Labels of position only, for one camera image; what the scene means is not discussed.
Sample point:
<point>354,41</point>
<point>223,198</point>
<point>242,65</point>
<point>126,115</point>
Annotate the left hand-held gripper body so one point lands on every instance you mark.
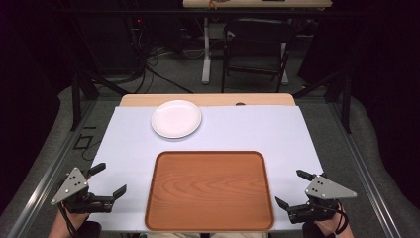
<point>74,186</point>

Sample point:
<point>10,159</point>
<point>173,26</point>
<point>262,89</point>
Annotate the brown wooden tray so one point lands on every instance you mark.
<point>209,190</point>

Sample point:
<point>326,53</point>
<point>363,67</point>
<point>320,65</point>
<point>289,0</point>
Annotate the black metal stand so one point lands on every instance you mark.
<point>346,105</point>
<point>76,99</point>

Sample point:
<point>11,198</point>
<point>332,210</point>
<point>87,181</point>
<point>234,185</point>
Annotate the wooden table with white legs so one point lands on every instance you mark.
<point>206,49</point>

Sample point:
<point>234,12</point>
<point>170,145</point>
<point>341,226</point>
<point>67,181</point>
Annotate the person's left hand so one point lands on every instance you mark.
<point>61,226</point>

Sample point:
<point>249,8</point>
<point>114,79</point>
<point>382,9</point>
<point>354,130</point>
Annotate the white round plate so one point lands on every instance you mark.
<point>176,118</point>

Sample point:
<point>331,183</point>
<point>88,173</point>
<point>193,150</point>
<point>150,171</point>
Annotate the white table mat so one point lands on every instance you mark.
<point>132,148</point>

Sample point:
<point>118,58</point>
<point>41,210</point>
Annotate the black folding chair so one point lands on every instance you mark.
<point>257,31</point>

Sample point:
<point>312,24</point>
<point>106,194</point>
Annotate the aluminium floor rail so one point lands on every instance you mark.
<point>49,178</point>
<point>363,172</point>

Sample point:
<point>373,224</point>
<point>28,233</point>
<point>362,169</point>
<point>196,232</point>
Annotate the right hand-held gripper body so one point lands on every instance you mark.
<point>325,189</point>

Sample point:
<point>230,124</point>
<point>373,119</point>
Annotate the person's right hand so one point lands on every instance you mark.
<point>332,226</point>

